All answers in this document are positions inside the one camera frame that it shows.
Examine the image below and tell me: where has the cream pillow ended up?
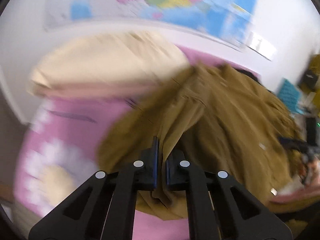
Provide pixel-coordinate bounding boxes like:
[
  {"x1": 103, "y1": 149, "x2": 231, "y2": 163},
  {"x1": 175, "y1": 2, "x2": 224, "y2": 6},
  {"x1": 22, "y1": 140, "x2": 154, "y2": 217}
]
[{"x1": 28, "y1": 31, "x2": 190, "y2": 98}]

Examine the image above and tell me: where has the teal perforated storage rack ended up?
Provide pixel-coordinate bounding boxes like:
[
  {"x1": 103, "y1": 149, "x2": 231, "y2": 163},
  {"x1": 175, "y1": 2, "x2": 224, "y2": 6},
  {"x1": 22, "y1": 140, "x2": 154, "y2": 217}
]
[{"x1": 277, "y1": 79, "x2": 303, "y2": 114}]

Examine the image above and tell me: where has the colourful wall map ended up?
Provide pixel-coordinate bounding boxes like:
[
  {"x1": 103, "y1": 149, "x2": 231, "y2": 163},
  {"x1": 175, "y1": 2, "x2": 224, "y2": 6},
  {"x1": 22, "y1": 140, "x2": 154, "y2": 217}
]
[{"x1": 44, "y1": 0, "x2": 257, "y2": 47}]

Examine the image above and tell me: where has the olive brown jacket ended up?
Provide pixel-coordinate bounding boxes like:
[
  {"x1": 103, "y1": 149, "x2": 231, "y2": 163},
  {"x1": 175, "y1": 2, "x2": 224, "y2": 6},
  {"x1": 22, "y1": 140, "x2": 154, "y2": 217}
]
[{"x1": 97, "y1": 66, "x2": 299, "y2": 204}]

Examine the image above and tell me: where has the pink bed sheet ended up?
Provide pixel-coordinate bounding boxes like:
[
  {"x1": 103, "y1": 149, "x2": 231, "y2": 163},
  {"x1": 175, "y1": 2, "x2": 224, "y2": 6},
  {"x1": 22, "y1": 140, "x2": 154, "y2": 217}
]
[{"x1": 13, "y1": 44, "x2": 263, "y2": 240}]

